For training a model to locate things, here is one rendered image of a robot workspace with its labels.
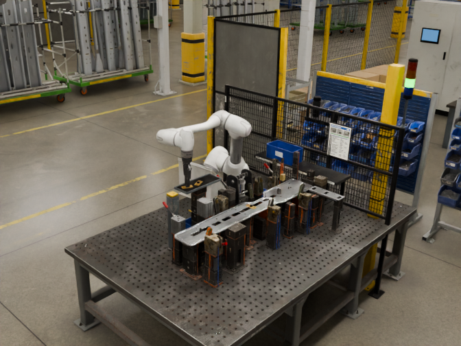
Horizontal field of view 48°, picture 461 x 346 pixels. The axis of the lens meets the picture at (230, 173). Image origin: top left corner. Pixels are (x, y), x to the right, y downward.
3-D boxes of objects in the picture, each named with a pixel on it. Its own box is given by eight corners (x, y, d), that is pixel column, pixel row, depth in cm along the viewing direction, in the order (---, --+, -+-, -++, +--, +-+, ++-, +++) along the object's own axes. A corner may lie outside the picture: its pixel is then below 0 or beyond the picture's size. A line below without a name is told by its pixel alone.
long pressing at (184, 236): (193, 248, 340) (193, 246, 339) (171, 236, 354) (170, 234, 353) (314, 187, 433) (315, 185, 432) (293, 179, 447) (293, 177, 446)
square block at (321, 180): (318, 218, 443) (322, 180, 429) (311, 215, 448) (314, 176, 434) (324, 215, 449) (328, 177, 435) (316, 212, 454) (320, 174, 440)
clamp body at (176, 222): (178, 268, 370) (178, 223, 356) (168, 261, 377) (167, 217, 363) (188, 262, 377) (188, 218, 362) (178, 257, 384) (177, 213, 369)
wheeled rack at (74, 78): (81, 97, 1047) (73, 5, 978) (53, 88, 1107) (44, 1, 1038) (154, 82, 1181) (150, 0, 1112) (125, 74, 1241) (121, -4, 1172)
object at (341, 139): (348, 161, 444) (352, 127, 432) (326, 154, 458) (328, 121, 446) (349, 161, 445) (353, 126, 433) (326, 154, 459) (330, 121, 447)
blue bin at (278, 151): (291, 165, 463) (292, 152, 458) (265, 156, 482) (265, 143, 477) (302, 161, 474) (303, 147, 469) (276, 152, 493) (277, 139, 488)
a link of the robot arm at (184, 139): (196, 147, 377) (180, 144, 382) (196, 127, 371) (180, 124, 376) (189, 152, 368) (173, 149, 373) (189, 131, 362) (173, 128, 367)
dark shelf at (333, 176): (336, 186, 433) (336, 182, 431) (254, 157, 489) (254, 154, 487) (350, 178, 448) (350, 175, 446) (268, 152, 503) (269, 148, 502)
